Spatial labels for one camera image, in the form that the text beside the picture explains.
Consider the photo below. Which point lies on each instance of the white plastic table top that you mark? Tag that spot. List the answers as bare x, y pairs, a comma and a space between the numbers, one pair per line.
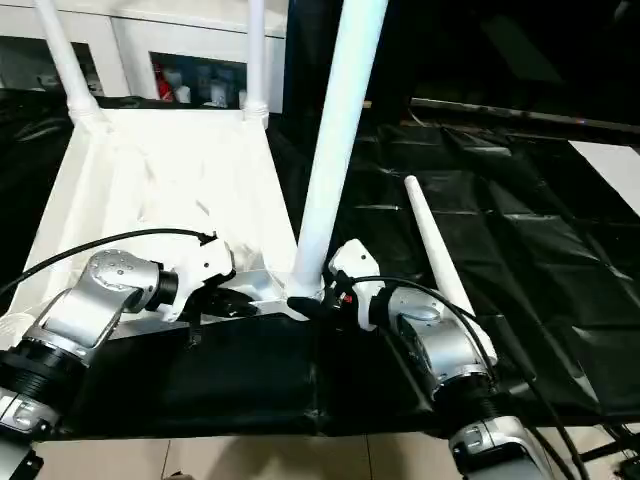
150, 160

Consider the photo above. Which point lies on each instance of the white plastic table leg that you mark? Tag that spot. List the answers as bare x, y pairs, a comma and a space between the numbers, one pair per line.
65, 65
435, 240
340, 125
256, 60

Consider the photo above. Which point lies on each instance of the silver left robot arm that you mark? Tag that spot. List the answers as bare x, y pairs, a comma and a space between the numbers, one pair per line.
95, 300

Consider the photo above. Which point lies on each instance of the black mat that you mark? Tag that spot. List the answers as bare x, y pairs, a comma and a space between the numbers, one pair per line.
250, 380

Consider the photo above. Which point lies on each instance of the white cabinet with glass doors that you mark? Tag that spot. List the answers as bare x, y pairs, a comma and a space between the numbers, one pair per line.
130, 40

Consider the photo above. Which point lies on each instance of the black backdrop cloth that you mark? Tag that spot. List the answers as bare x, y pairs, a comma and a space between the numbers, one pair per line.
500, 45

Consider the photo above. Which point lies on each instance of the black tripod stand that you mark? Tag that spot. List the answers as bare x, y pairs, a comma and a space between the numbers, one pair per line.
600, 448

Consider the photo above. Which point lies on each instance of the white paper sheet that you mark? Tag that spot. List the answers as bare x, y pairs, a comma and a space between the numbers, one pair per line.
612, 170

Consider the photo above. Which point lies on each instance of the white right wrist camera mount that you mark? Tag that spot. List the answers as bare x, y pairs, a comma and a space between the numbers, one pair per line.
355, 260

